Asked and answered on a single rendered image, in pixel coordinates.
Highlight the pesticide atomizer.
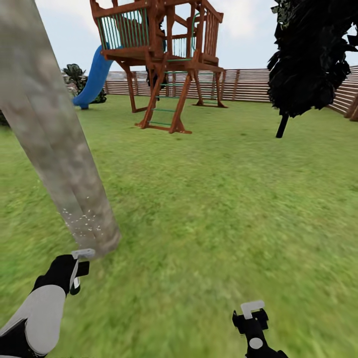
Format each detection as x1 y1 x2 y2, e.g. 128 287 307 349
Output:
69 276 80 295

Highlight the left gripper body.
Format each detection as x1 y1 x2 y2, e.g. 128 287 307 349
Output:
75 261 90 277

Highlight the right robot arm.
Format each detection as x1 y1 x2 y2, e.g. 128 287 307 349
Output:
232 300 288 358

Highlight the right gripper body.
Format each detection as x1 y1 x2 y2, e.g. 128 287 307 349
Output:
235 311 268 334

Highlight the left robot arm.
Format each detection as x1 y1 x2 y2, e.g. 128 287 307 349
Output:
0 249 95 358

